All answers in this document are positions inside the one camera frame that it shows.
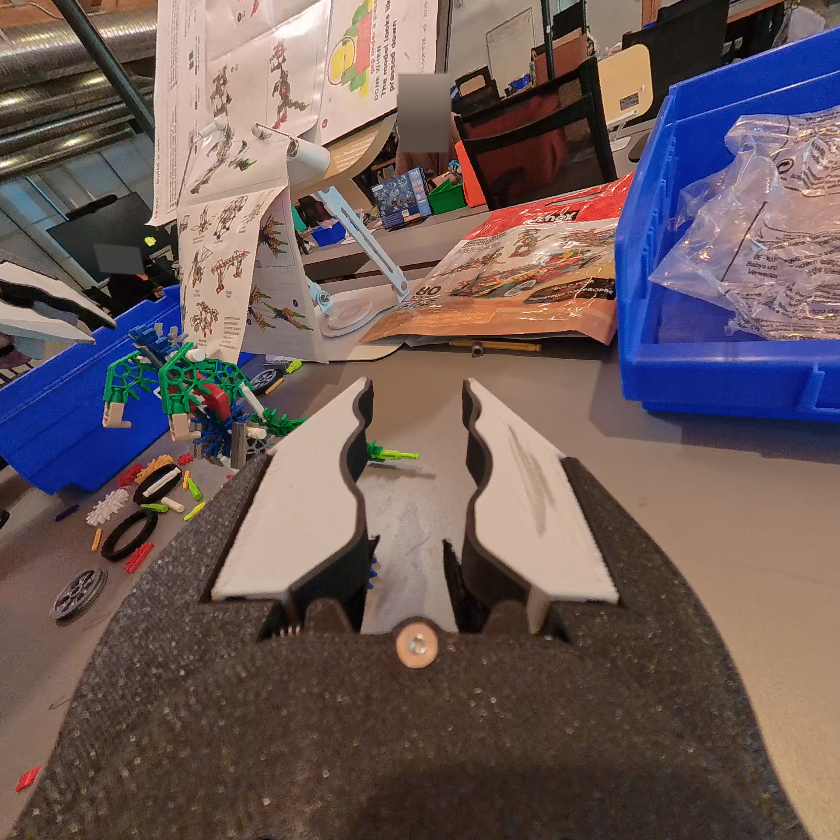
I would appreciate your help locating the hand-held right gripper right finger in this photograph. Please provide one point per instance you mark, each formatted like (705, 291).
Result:
(538, 519)

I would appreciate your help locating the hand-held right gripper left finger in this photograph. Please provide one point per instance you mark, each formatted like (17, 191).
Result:
(289, 519)

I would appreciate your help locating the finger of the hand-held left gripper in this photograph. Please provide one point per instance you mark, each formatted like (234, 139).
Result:
(40, 328)
(46, 289)

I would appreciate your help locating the blue plastic bin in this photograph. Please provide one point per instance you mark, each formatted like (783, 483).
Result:
(66, 420)
(696, 374)

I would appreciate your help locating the tan connector piece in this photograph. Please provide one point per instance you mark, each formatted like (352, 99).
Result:
(116, 416)

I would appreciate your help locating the colourful toy construction model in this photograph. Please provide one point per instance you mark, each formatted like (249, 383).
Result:
(197, 387)

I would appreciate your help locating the black monitor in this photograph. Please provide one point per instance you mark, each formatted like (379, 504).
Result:
(112, 236)

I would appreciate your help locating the green and lime connector cluster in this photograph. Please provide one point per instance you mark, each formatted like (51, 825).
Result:
(282, 423)

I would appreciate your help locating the blue snowflake connector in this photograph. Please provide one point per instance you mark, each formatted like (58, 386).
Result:
(374, 571)

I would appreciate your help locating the black toy tire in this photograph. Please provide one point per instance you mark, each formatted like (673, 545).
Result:
(173, 473)
(265, 379)
(112, 547)

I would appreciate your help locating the red fan-shaped connector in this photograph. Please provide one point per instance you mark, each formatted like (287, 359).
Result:
(138, 557)

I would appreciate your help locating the yellow rod with grey connector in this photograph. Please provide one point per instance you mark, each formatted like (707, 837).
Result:
(512, 347)

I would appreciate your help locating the white snowflake connector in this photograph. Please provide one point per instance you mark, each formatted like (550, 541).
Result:
(106, 505)

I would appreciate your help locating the small purple rod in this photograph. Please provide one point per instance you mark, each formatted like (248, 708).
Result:
(66, 512)

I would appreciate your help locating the large model picture poster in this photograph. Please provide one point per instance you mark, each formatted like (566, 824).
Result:
(230, 171)

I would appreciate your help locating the grey toy wheel hub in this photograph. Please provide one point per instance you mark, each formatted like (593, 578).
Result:
(80, 593)

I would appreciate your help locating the pale metal stand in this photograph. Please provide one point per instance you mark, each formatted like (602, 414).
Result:
(368, 243)

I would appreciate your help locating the small green box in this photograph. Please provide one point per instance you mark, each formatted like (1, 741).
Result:
(446, 196)

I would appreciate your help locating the blue printed box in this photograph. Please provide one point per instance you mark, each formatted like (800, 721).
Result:
(400, 197)

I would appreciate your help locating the clear plastic parts bag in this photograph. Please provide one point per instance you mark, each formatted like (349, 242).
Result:
(761, 236)

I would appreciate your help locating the tiny red plastic piece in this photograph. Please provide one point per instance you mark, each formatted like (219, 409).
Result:
(26, 777)

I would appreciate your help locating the black mesh chair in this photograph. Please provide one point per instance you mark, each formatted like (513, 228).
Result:
(532, 131)

